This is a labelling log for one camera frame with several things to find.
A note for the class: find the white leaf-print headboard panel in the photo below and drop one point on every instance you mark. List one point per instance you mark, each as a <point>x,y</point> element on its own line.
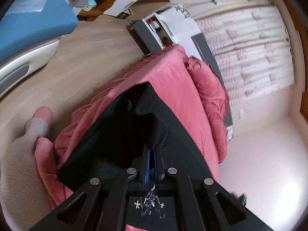
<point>182,26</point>
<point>230,132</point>

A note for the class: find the person's foot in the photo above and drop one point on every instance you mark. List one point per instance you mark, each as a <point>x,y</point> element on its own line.
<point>43,112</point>

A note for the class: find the ship-print curtain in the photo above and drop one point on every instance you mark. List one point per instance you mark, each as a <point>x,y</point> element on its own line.
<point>252,53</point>

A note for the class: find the pink bed blanket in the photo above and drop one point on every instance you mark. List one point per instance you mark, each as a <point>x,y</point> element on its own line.
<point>168,81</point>

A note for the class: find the white wall switch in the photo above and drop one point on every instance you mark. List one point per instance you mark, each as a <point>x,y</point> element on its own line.
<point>241,113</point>

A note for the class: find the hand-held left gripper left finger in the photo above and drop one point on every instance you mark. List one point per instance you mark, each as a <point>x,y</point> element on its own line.
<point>146,168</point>

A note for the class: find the pink duvet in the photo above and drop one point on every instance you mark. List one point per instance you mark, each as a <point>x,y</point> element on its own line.
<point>209,89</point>

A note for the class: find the black pants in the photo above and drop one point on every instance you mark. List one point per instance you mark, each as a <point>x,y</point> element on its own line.
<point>115,130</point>

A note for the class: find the person's leg in beige trousers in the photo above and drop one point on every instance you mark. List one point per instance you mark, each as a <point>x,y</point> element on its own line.
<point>16,173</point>

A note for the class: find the white nightstand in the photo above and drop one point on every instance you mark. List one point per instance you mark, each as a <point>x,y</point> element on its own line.
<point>144,36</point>

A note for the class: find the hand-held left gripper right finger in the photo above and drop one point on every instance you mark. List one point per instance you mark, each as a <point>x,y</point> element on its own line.
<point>157,168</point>

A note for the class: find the grey bed headboard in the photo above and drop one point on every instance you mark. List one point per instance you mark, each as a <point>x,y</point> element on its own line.
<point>204,48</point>

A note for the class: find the blue cushioned sofa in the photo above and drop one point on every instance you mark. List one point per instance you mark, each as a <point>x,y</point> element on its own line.
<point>36,24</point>

